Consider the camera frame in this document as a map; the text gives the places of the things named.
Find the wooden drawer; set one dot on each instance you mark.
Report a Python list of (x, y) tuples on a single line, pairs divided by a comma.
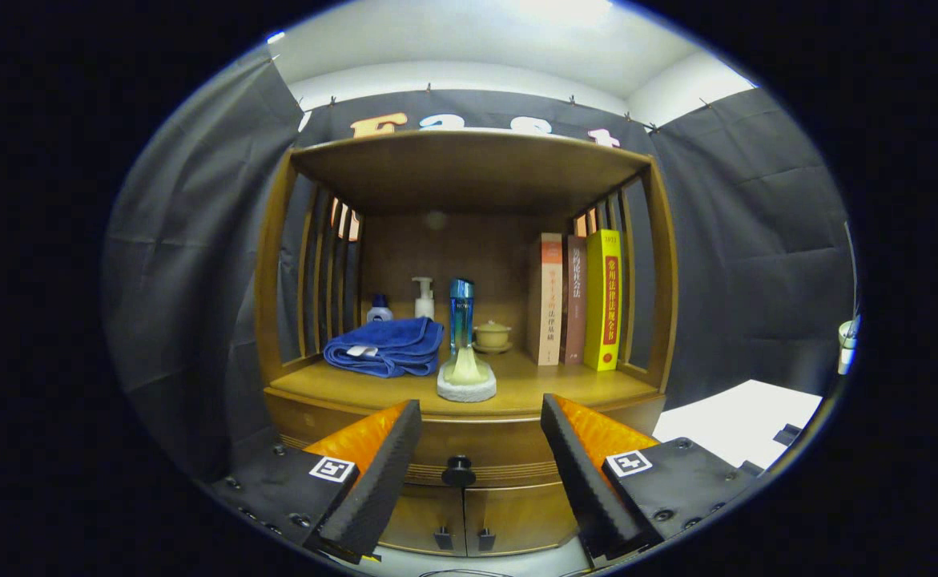
[(481, 439)]

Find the wooden countertop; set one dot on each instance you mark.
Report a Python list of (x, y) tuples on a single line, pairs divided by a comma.
[(549, 385)]

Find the small black object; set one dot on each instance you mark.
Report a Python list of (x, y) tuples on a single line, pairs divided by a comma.
[(787, 434)]

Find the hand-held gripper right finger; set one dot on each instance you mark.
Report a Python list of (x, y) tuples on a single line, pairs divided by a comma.
[(577, 473)]

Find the white container with tools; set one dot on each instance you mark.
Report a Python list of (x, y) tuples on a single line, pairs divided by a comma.
[(847, 336)]

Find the yellow book red label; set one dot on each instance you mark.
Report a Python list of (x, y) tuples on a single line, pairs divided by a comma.
[(603, 304)]

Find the blue folded towel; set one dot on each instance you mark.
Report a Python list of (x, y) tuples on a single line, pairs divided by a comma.
[(388, 344)]

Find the wooden cabinet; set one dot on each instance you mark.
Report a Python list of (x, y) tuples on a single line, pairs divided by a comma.
[(468, 172)]

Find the wooden cabinet door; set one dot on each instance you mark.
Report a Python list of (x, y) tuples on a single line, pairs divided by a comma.
[(525, 513), (424, 509)]

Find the black round drawer knob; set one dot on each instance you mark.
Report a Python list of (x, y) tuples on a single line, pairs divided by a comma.
[(459, 473)]

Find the yellow-green lidded teacup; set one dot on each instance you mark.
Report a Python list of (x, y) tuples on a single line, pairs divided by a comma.
[(492, 335)]

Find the white pump bottle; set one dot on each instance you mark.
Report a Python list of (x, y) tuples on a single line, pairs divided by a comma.
[(424, 304)]

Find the beige book orange band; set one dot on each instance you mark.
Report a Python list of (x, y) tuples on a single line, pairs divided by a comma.
[(547, 304)]

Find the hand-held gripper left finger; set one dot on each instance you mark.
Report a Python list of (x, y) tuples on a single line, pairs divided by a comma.
[(384, 473)]

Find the blue glass bottle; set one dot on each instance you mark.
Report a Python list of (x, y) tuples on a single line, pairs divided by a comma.
[(461, 316)]

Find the white table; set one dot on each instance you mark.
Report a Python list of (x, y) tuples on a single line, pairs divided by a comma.
[(725, 425)]

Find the small white bottle blue cap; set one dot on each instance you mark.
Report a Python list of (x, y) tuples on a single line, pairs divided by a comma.
[(380, 312)]

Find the brown book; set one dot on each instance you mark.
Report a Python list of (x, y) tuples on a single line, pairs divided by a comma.
[(574, 304)]

